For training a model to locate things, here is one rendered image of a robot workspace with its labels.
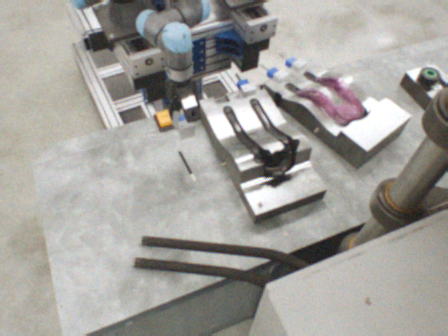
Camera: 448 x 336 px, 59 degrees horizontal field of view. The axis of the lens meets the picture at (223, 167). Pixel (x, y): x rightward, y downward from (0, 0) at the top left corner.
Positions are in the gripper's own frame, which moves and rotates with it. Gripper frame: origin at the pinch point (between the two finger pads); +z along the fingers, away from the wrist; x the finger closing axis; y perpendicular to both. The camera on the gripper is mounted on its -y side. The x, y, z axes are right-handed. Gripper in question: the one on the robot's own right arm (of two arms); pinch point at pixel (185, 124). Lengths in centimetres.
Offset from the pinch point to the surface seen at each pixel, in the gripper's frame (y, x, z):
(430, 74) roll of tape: -5, -102, 6
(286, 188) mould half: -30.4, -23.6, 9.0
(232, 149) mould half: -12.9, -11.7, 3.6
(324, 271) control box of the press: -74, 5, -52
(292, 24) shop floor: 152, -143, 96
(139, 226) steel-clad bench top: -22.6, 24.3, 15.0
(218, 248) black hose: -42.5, 5.5, 6.4
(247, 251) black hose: -47.2, -1.3, 4.4
